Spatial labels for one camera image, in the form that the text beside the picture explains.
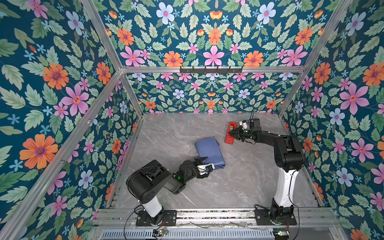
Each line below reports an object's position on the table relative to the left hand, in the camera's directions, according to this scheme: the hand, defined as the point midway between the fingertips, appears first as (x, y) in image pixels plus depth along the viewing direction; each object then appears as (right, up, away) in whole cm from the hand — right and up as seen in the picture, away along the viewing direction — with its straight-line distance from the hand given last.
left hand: (209, 158), depth 86 cm
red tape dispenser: (+14, +10, +14) cm, 23 cm away
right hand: (+15, +15, +15) cm, 26 cm away
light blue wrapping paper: (0, +5, +8) cm, 9 cm away
